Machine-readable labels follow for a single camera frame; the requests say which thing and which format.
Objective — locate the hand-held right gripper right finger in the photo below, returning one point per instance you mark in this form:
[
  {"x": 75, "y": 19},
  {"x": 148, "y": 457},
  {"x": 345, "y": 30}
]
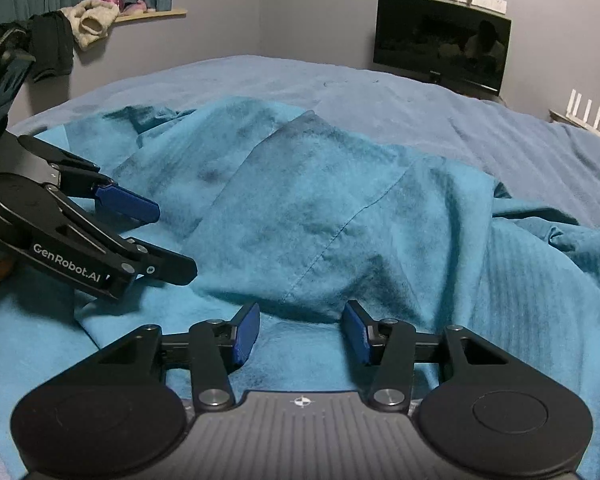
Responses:
[{"x": 357, "y": 332}]

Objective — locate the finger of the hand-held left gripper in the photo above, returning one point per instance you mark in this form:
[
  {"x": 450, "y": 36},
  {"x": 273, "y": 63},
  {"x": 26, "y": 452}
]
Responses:
[
  {"x": 170, "y": 269},
  {"x": 130, "y": 205}
]

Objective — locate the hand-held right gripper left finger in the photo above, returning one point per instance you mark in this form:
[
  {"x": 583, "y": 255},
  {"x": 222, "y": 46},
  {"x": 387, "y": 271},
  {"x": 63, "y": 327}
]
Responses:
[{"x": 245, "y": 335}]

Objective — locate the teal garment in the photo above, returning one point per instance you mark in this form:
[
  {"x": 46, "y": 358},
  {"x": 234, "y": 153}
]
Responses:
[{"x": 305, "y": 220}]

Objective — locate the dark cloth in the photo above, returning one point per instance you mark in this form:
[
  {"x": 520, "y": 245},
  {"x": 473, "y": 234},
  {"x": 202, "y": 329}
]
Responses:
[{"x": 52, "y": 47}]

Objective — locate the cream fluffy cloth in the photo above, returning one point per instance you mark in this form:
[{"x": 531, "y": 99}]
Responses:
[{"x": 91, "y": 22}]

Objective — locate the wooden window shelf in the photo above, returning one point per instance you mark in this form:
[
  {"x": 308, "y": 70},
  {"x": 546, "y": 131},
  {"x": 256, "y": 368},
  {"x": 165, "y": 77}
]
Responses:
[{"x": 155, "y": 14}]

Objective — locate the light blue bed sheet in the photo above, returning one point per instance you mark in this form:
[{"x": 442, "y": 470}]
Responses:
[{"x": 430, "y": 110}]

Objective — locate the black monitor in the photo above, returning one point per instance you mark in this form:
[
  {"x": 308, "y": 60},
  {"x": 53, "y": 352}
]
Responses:
[{"x": 440, "y": 40}]

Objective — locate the white router with antennas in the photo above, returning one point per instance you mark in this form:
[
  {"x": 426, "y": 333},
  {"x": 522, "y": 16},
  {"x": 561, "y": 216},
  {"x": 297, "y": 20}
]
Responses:
[{"x": 582, "y": 112}]

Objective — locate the white wall outlet strip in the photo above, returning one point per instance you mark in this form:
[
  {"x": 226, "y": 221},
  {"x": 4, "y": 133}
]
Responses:
[{"x": 480, "y": 2}]

